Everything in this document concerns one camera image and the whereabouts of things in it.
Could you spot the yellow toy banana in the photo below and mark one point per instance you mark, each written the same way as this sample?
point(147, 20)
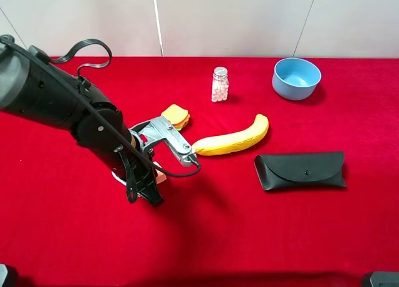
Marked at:
point(234, 142)

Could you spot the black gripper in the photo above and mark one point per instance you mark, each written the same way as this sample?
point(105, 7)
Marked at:
point(130, 170)

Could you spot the black glasses case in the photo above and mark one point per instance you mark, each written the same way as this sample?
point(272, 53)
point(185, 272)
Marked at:
point(278, 172)

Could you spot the pink block with hole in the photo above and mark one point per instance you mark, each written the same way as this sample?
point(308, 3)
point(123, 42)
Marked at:
point(159, 176)

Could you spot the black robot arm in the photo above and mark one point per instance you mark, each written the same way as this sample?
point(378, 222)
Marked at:
point(29, 92)

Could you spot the toy sandwich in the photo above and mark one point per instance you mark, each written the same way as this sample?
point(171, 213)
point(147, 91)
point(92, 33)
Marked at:
point(177, 116)

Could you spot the pill bottle with silver cap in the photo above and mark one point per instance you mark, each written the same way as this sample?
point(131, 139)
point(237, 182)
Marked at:
point(220, 85)

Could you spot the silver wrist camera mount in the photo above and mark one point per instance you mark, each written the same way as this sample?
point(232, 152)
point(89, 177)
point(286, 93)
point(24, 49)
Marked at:
point(154, 131)

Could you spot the red tablecloth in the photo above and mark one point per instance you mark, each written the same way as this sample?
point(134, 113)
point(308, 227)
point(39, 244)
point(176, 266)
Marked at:
point(65, 221)

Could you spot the blue bowl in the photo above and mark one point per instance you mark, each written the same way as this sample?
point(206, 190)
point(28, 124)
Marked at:
point(295, 78)

